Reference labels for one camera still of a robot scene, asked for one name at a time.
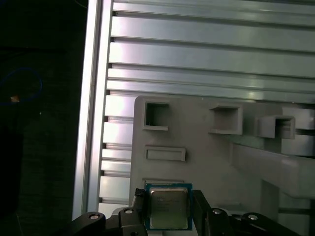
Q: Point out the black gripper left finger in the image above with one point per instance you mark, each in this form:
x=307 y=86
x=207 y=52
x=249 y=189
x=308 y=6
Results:
x=141 y=204

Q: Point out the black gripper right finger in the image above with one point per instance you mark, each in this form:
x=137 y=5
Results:
x=200 y=211

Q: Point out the grey parts rack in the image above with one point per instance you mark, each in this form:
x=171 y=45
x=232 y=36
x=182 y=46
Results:
x=209 y=167

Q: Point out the silver CPU chip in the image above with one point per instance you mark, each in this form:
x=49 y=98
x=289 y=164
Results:
x=168 y=209

